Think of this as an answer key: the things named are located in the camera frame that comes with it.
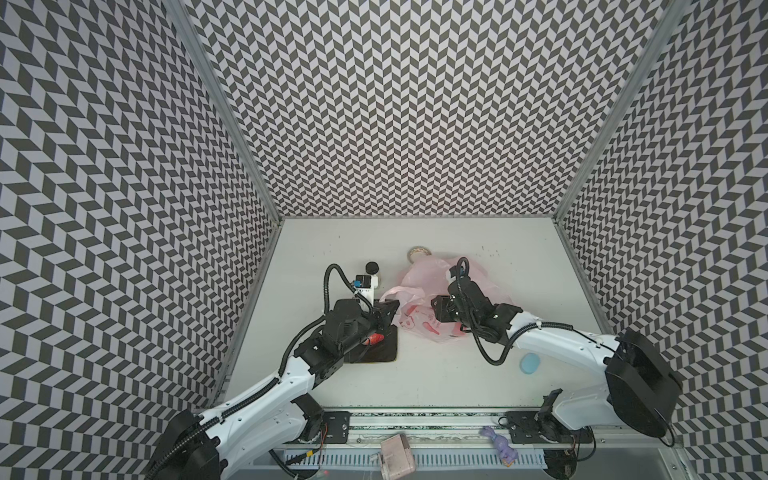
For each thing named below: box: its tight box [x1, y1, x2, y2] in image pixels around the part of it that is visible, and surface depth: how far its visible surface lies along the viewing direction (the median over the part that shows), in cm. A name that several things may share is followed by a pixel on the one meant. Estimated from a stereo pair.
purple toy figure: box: [479, 426, 518, 467], surface depth 70 cm
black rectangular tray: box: [344, 324, 397, 363], surface depth 86 cm
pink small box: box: [378, 434, 416, 480], surface depth 66 cm
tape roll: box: [407, 246, 432, 265], surface depth 110 cm
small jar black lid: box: [365, 261, 379, 275], surface depth 93 cm
